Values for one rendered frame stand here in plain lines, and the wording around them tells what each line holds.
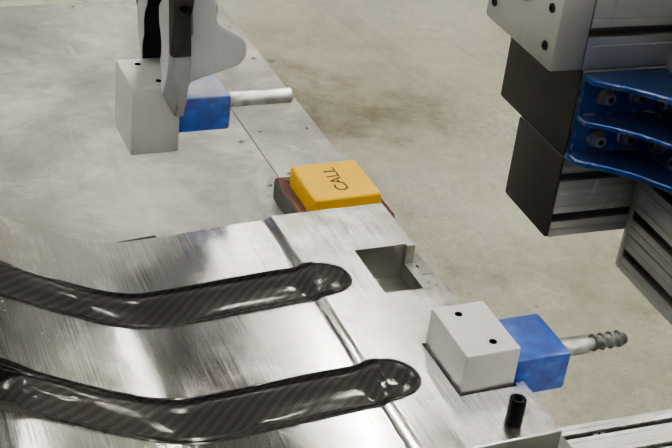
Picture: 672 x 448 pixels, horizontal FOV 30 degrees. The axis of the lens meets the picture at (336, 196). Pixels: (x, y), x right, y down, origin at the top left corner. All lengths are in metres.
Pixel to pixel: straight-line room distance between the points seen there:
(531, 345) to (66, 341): 0.28
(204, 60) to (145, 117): 0.06
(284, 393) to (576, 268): 1.89
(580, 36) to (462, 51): 2.37
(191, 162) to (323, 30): 2.41
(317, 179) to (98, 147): 0.22
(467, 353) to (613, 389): 1.57
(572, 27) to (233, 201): 0.34
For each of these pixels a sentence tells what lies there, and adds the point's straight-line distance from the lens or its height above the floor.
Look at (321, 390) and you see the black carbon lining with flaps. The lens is 0.75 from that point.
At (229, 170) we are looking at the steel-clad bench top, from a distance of 1.13.
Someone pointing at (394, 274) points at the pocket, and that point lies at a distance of 0.89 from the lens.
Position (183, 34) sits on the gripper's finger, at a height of 1.01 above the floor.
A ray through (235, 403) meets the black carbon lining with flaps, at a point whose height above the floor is 0.88.
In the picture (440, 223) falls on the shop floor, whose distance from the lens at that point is 2.66.
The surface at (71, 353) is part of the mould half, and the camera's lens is 0.73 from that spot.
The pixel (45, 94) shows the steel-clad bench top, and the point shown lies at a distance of 1.25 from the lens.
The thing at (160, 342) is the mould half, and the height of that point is 0.88.
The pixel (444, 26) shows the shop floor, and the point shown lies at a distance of 3.66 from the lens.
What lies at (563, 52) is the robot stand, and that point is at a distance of 1.15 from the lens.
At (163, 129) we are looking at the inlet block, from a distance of 0.92.
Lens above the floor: 1.35
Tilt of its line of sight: 30 degrees down
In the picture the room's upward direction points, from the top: 7 degrees clockwise
